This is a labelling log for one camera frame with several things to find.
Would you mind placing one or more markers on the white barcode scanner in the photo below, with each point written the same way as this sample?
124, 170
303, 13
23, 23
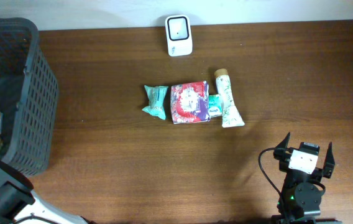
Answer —
179, 36

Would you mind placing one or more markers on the red floral tissue pack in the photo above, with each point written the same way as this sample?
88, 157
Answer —
189, 103

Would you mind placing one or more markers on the teal wet wipes pack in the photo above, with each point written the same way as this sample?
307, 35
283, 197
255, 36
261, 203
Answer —
156, 96

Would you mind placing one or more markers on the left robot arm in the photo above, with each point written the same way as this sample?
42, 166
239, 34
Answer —
19, 203

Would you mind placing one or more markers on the grey plastic mesh basket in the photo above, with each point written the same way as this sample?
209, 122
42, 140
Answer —
29, 94

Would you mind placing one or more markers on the white floral tube gold cap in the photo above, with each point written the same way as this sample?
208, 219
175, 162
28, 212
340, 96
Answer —
230, 114

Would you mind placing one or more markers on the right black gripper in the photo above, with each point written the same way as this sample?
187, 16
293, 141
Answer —
327, 168

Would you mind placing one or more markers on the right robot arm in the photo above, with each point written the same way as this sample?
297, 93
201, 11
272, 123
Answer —
302, 190

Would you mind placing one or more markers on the small teal tissue pack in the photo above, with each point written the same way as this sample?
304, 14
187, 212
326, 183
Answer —
215, 108

